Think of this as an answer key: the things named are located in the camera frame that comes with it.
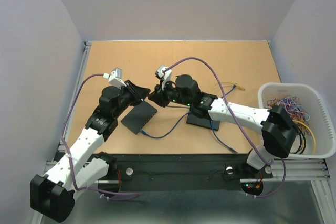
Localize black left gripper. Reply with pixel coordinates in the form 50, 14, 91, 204
113, 80, 151, 118

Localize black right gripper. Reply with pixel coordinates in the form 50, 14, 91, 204
147, 79, 192, 108

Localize black switch with ports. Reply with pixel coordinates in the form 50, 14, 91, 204
121, 101, 157, 135

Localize yellow ethernet cable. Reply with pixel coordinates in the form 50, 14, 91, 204
211, 81, 246, 96

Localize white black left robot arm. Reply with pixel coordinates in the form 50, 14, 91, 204
29, 80, 150, 223

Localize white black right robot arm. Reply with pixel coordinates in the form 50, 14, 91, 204
148, 74, 298, 177

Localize white plastic basket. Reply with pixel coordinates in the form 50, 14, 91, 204
258, 82, 335, 159

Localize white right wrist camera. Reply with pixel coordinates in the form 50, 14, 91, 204
155, 65, 172, 90

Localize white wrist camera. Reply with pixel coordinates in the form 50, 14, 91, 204
103, 68, 126, 89
155, 65, 172, 90

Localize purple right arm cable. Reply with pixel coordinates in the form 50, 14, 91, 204
162, 57, 287, 199

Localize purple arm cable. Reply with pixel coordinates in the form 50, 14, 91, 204
162, 57, 287, 199
60, 73, 141, 201

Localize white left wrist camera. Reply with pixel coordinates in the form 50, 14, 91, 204
103, 68, 126, 89

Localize black flat switch box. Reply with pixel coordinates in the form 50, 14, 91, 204
186, 114, 220, 131

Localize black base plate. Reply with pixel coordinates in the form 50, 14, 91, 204
86, 153, 273, 192

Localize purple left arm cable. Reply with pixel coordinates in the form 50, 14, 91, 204
60, 73, 141, 201

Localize pile of coloured cables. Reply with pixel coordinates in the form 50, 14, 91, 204
266, 95, 317, 155

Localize aluminium frame rails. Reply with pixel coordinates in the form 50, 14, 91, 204
30, 40, 336, 224

